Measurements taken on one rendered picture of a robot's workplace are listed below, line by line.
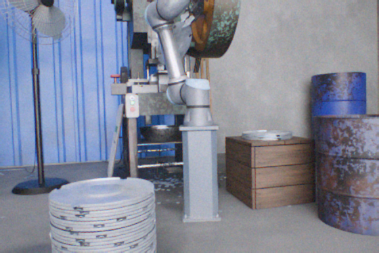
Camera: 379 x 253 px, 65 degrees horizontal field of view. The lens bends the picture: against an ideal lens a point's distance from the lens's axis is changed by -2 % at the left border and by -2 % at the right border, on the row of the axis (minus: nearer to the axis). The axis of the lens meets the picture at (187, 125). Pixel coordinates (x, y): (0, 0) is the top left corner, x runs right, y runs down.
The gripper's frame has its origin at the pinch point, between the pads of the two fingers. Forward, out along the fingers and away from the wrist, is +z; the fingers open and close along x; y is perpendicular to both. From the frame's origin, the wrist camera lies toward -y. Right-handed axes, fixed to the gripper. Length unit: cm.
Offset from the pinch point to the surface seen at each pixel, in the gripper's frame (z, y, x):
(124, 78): 64, -32, -29
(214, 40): -3.8, -29.8, 9.8
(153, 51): 28.3, -17.8, -15.0
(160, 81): 38.8, -11.5, 5.8
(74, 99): 136, -72, -85
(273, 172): 23, 9, 97
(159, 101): 46.7, -5.6, 16.8
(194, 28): 2, -70, -27
